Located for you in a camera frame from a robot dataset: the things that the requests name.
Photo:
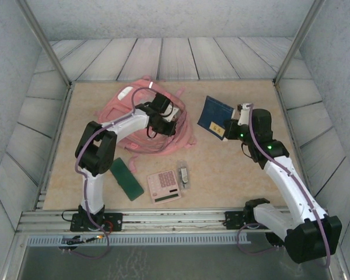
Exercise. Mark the clear plastic stationery case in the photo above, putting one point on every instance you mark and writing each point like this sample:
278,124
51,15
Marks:
183,175

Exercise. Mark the pink student backpack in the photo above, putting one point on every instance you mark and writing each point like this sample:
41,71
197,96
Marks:
119,108

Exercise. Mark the aluminium side rail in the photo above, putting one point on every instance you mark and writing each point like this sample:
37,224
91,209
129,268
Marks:
286,116
62,116

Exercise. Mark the aluminium frame post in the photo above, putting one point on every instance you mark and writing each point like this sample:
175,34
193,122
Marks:
46,43
298,43

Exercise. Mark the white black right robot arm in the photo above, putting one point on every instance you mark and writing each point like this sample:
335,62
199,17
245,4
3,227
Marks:
288,186

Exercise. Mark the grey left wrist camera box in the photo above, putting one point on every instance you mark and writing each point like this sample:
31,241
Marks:
173,113

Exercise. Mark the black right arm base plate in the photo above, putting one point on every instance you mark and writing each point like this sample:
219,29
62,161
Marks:
233,220

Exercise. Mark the green pencil case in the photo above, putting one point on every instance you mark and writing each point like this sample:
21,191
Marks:
125,179

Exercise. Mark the aluminium front rail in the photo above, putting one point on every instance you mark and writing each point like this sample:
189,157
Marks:
178,217

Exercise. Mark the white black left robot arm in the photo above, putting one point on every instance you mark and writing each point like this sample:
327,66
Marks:
96,151

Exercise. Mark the pink calculator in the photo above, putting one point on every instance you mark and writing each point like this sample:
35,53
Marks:
164,186

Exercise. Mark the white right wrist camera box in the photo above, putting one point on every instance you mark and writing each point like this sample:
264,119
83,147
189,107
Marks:
243,112

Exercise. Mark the blue book with yellow label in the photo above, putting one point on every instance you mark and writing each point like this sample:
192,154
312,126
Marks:
214,113

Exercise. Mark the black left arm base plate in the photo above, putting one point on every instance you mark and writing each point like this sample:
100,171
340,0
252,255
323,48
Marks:
116,221

